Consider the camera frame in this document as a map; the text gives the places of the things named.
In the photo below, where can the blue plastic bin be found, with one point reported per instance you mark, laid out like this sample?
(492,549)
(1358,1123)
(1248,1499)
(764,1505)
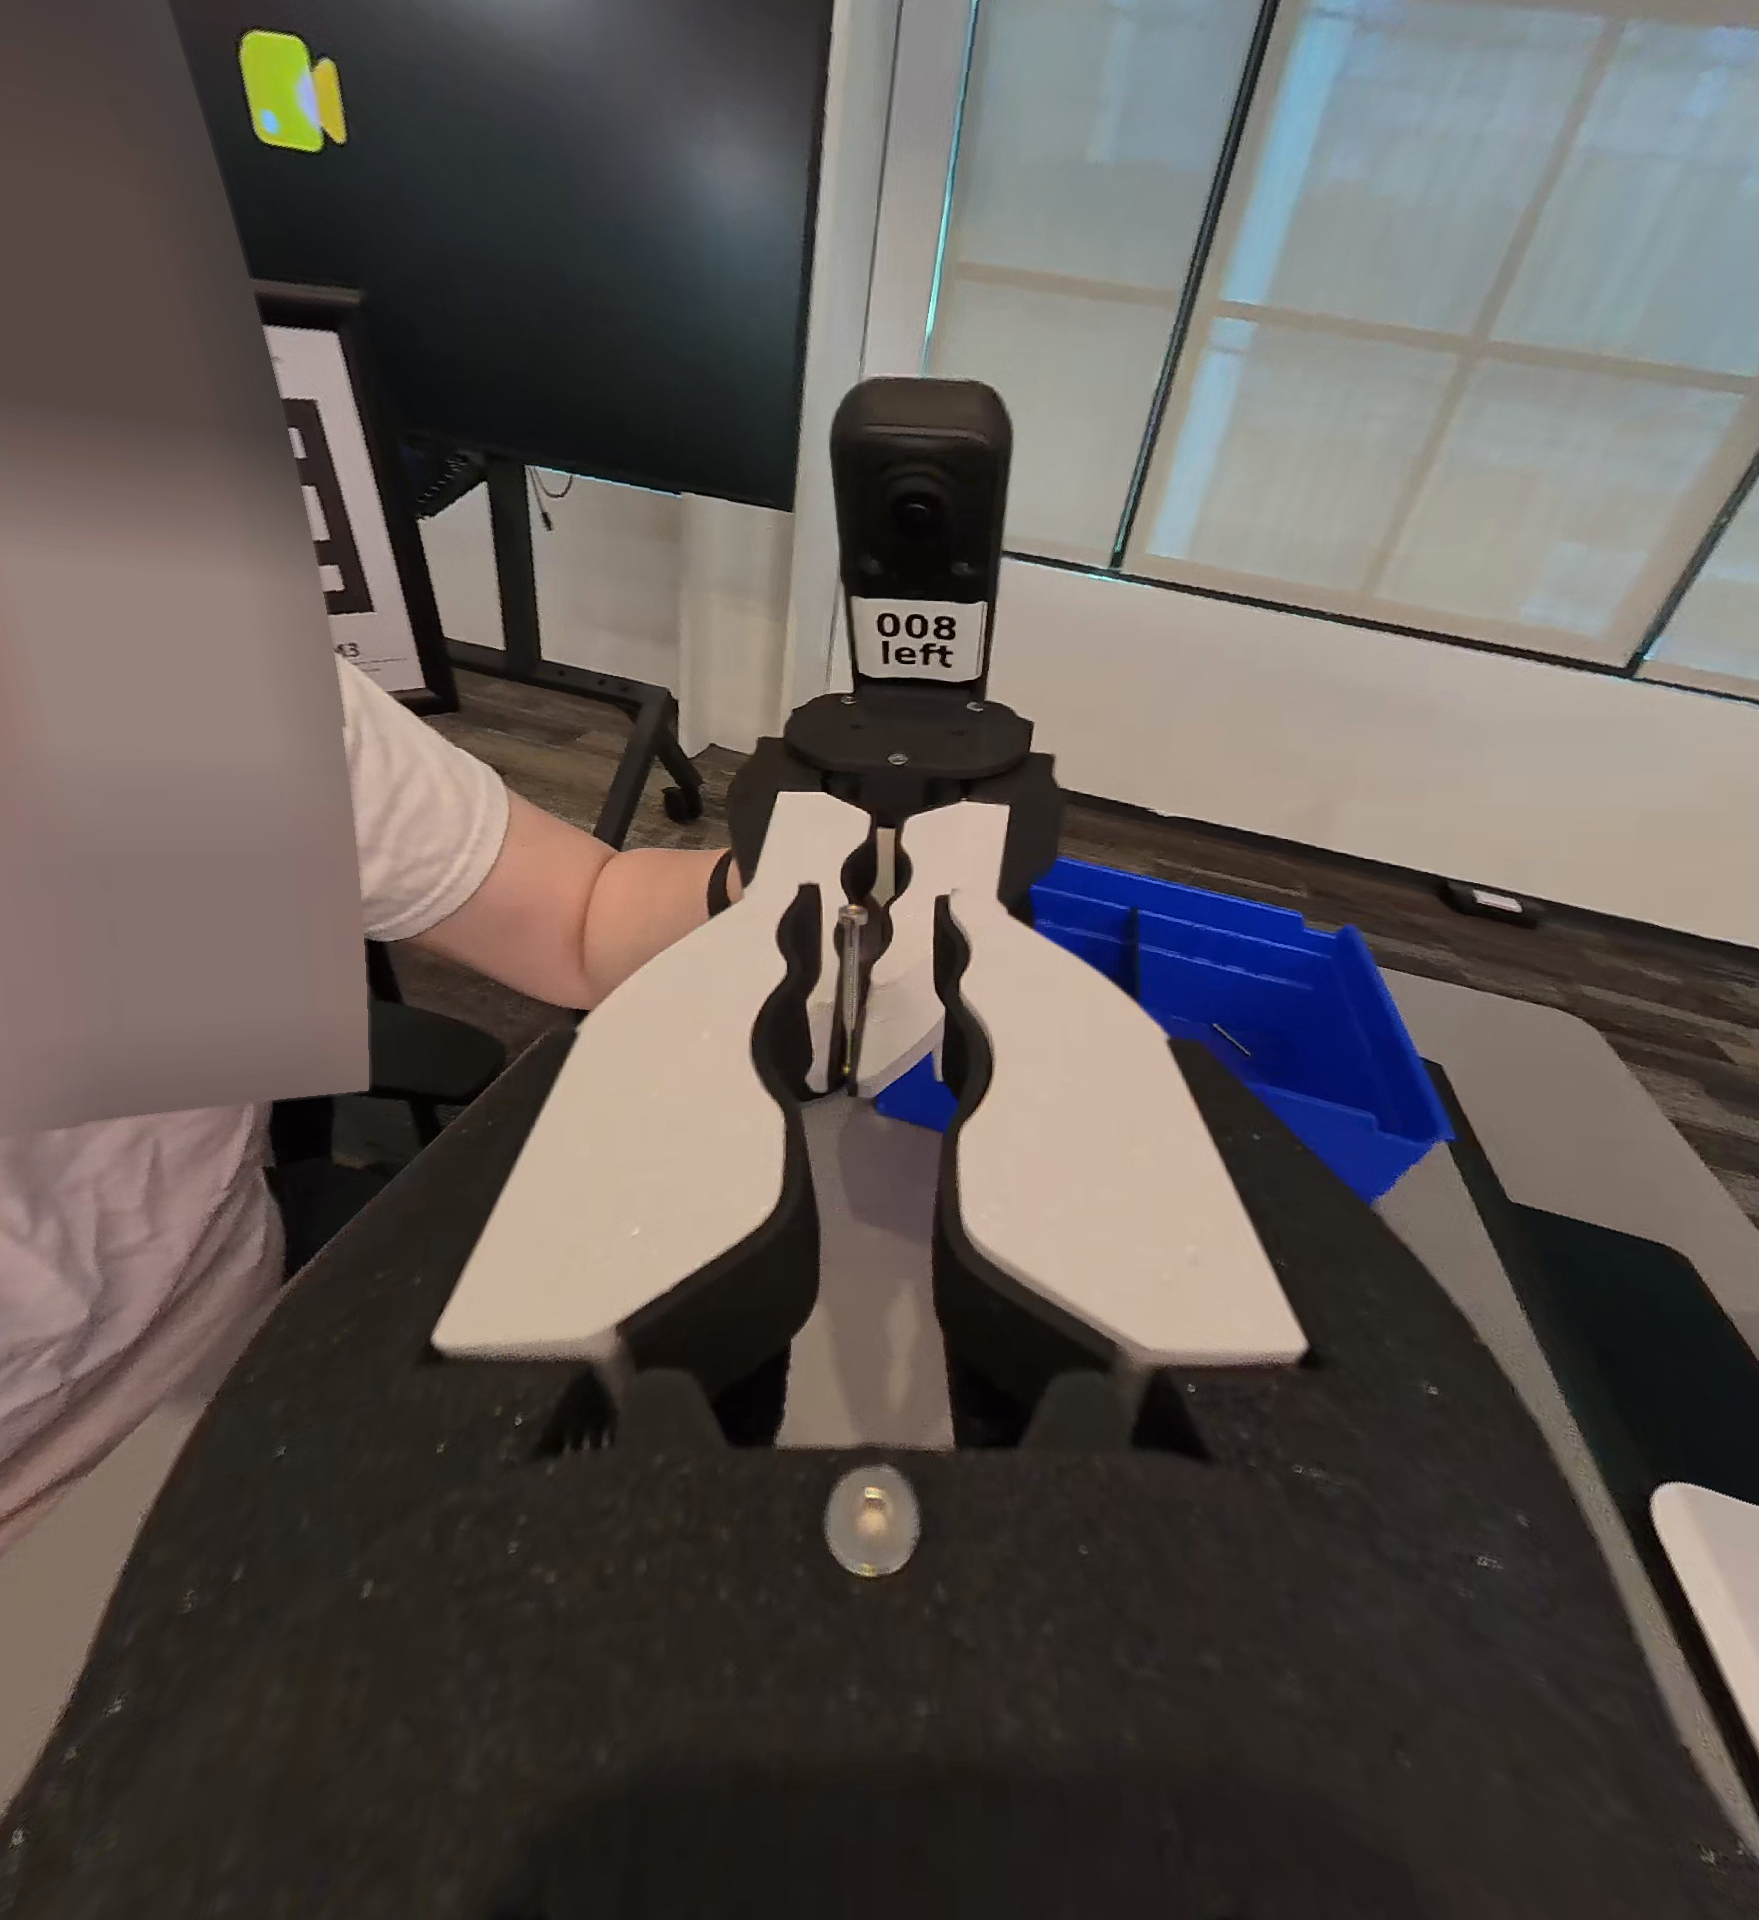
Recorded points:
(1270,1019)

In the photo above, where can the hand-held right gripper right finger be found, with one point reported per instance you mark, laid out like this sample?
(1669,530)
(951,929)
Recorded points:
(1119,1186)

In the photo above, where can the person's left forearm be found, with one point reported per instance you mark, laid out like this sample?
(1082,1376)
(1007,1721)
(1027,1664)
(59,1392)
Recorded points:
(578,916)

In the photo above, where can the black office chair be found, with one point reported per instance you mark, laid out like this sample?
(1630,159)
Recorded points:
(414,1051)

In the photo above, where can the person's white shirt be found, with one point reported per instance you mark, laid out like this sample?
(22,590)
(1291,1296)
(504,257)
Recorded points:
(69,1276)

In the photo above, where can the black floor box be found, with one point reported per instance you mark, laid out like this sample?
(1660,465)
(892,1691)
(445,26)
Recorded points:
(1495,904)

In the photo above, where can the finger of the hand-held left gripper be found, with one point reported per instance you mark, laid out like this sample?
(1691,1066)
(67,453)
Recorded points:
(962,855)
(804,841)

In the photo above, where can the black wall screen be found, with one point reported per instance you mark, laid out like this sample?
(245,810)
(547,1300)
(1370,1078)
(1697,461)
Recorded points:
(549,255)

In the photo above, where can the framed marker sign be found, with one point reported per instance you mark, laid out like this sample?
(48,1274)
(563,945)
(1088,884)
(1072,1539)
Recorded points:
(355,510)

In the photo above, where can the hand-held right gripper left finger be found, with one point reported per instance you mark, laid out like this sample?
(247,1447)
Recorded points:
(623,1186)

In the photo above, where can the large grid window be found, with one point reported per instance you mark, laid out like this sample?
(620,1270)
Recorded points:
(1419,300)

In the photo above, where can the black screen stand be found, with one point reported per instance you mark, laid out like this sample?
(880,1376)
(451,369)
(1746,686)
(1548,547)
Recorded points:
(549,630)

